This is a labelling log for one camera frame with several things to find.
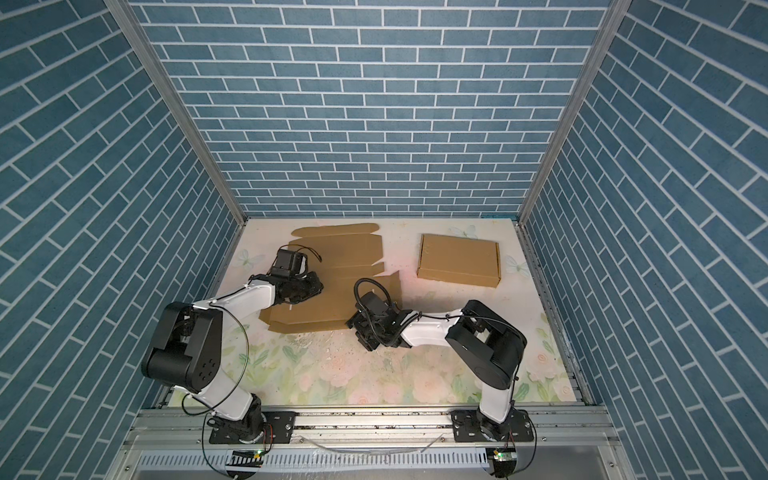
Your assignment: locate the brown cardboard box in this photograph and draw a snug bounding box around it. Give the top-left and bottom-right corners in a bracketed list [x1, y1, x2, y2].
[417, 234, 501, 288]

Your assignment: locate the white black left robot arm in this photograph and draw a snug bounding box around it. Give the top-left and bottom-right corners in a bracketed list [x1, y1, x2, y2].
[141, 245, 323, 443]

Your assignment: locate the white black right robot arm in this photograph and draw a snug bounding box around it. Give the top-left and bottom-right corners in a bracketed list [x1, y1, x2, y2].
[346, 278, 527, 440]

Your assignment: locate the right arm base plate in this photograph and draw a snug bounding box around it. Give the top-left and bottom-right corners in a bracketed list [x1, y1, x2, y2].
[450, 409, 535, 443]

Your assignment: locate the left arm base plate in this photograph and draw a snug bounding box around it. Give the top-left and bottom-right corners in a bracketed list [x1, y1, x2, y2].
[207, 409, 296, 446]

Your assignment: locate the white slotted cable duct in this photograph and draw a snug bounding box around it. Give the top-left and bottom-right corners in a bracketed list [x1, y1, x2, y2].
[136, 448, 489, 473]

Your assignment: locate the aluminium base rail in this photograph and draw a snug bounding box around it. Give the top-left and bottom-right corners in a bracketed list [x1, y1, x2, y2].
[128, 404, 619, 457]

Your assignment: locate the aluminium corner post left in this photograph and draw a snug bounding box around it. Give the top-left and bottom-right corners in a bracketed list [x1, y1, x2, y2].
[104, 0, 247, 226]

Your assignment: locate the aluminium corner post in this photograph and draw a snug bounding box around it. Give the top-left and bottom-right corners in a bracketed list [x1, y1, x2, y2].
[518, 0, 631, 226]
[104, 0, 247, 226]

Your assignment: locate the aluminium corner post right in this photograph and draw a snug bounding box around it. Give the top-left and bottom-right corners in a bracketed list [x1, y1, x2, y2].
[518, 0, 631, 226]

